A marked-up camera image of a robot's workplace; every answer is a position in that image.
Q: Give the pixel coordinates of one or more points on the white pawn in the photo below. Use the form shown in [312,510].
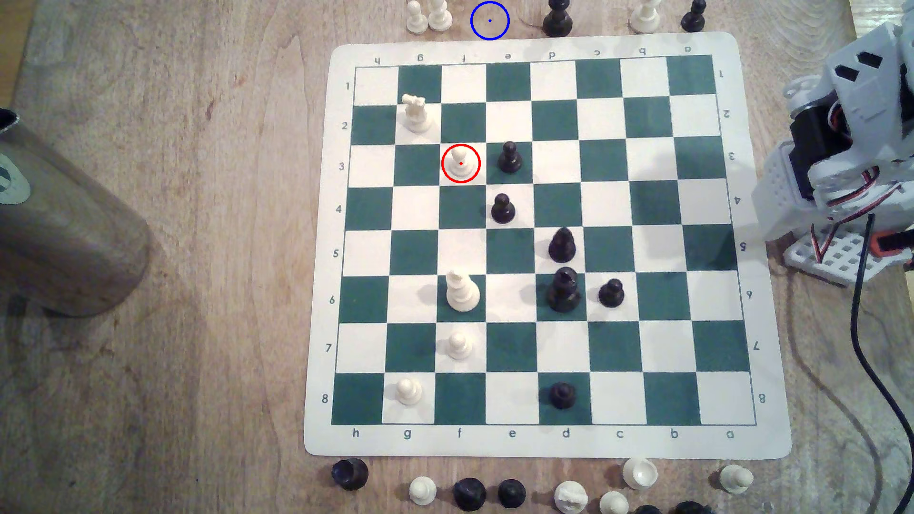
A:
[460,158]
[614,504]
[409,392]
[417,20]
[735,479]
[422,490]
[460,347]

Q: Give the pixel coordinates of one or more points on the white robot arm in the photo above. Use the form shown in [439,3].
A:
[882,85]

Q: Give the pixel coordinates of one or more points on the green white chess mat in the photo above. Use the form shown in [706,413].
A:
[650,158]

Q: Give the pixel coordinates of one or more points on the tall white chess piece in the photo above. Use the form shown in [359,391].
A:
[645,18]

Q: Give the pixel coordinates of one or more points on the tall black chess piece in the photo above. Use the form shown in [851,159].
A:
[558,21]

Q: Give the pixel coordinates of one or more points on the orange black clamp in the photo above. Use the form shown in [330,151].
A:
[892,243]

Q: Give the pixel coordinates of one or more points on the black pawn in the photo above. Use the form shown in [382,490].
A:
[503,210]
[692,18]
[512,493]
[509,160]
[611,294]
[563,396]

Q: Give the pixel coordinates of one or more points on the black bishop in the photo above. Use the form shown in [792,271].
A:
[563,246]

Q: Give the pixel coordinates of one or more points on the black queen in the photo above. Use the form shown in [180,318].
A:
[564,291]

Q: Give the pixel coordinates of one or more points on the white rook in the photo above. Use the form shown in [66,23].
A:
[640,473]

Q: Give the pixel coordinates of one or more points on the white bishop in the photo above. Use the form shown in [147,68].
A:
[440,16]
[463,293]

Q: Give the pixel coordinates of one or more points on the black rook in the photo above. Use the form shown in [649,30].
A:
[350,474]

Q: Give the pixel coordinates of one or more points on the brown cylindrical container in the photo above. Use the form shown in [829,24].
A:
[64,235]

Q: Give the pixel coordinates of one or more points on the white perforated base plate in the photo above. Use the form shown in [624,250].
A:
[839,257]

